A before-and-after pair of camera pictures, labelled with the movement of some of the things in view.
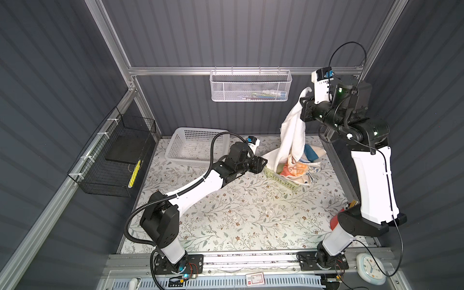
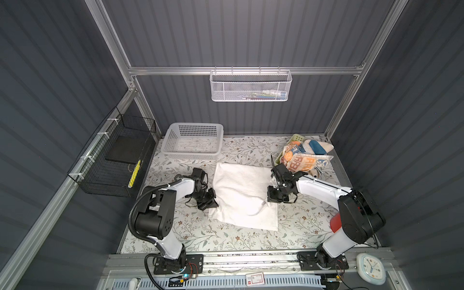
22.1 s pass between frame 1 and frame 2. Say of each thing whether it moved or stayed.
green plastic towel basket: moved
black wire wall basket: stayed
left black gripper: moved
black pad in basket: stayed
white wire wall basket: stayed
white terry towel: moved
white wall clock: stayed
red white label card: stayed
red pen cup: stayed
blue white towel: moved
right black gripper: moved
